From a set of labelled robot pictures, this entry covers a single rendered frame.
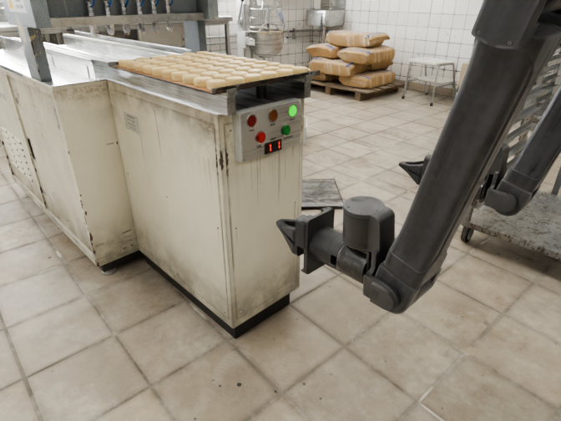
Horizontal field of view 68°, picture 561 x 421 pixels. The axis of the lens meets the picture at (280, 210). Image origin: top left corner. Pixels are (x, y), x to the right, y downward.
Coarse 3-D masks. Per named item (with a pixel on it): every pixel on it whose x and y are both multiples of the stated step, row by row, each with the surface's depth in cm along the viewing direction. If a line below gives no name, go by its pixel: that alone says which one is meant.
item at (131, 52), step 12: (72, 36) 240; (84, 48) 233; (96, 48) 222; (108, 48) 211; (120, 48) 201; (132, 48) 192; (144, 48) 184; (276, 84) 131; (288, 84) 128; (300, 84) 124; (300, 96) 126
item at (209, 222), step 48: (144, 96) 135; (240, 96) 127; (288, 96) 127; (144, 144) 146; (192, 144) 122; (144, 192) 160; (192, 192) 132; (240, 192) 124; (288, 192) 139; (144, 240) 177; (192, 240) 144; (240, 240) 131; (192, 288) 157; (240, 288) 139; (288, 288) 159
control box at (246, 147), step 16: (240, 112) 111; (256, 112) 113; (288, 112) 122; (240, 128) 112; (256, 128) 115; (272, 128) 120; (240, 144) 114; (256, 144) 118; (272, 144) 122; (288, 144) 127; (240, 160) 116
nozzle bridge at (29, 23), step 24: (24, 0) 132; (48, 0) 139; (72, 0) 144; (96, 0) 149; (144, 0) 161; (192, 0) 174; (216, 0) 172; (24, 24) 140; (48, 24) 134; (72, 24) 142; (96, 24) 147; (192, 24) 184; (24, 48) 149; (192, 48) 190; (48, 72) 148
